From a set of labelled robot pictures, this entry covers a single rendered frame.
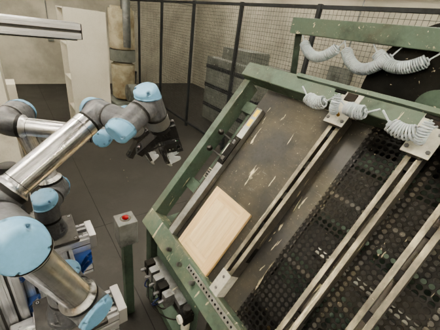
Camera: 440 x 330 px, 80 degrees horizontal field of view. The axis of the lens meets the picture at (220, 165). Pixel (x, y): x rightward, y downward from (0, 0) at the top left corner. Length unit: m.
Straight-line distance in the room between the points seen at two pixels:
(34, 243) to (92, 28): 4.38
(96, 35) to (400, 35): 4.16
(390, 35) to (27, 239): 1.76
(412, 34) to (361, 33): 0.26
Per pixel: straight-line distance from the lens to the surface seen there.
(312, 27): 2.04
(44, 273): 0.83
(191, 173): 1.85
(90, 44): 4.92
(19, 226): 0.70
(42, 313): 1.32
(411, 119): 1.33
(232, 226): 1.48
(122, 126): 0.78
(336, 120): 1.37
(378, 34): 1.81
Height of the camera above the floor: 2.07
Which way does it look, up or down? 27 degrees down
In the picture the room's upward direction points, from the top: 8 degrees clockwise
